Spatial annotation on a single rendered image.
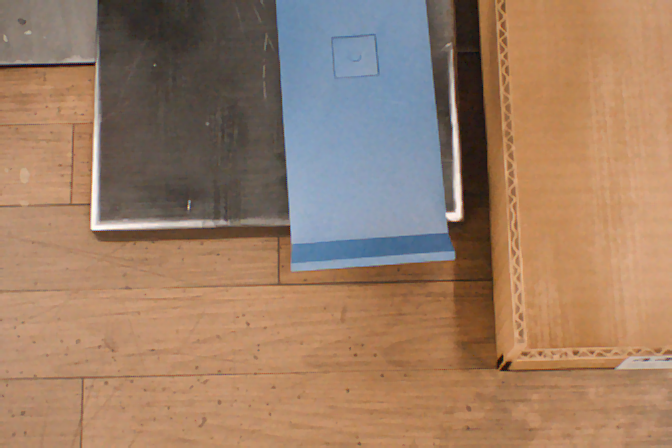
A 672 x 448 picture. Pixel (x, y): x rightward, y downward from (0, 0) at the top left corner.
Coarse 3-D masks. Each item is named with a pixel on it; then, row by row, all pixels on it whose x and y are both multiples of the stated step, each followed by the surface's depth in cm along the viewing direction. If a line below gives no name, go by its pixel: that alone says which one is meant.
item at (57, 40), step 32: (0, 0) 63; (32, 0) 63; (64, 0) 63; (96, 0) 63; (0, 32) 63; (32, 32) 63; (64, 32) 63; (0, 64) 62; (32, 64) 62; (64, 64) 63
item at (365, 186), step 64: (320, 0) 60; (384, 0) 60; (320, 64) 60; (384, 64) 59; (320, 128) 59; (384, 128) 59; (320, 192) 58; (384, 192) 58; (320, 256) 55; (384, 256) 54; (448, 256) 54
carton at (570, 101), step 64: (512, 0) 62; (576, 0) 62; (640, 0) 62; (512, 64) 61; (576, 64) 61; (640, 64) 61; (512, 128) 54; (576, 128) 60; (640, 128) 60; (512, 192) 53; (576, 192) 60; (640, 192) 60; (512, 256) 52; (576, 256) 59; (640, 256) 59; (512, 320) 52; (576, 320) 58; (640, 320) 58
